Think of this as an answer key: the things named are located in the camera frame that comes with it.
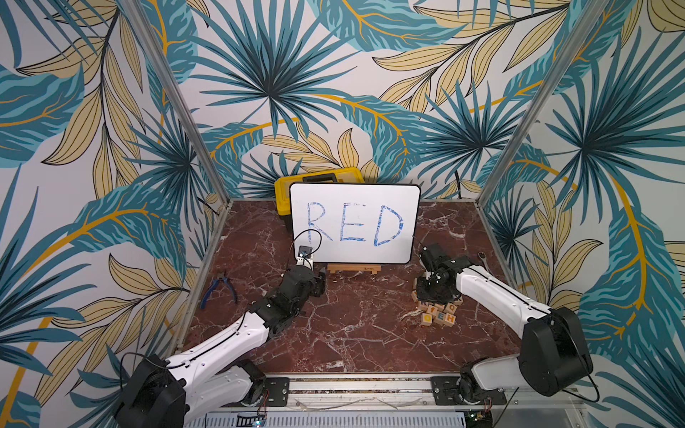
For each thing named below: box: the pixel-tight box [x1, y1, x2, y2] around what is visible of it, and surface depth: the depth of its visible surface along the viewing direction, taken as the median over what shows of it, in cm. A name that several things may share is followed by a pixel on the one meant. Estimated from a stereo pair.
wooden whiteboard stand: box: [327, 263, 382, 275], surface depth 94 cm
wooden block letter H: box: [445, 312, 456, 328], surface depth 87 cm
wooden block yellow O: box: [420, 312, 433, 326], surface depth 87 cm
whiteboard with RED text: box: [288, 181, 421, 265], surface depth 89 cm
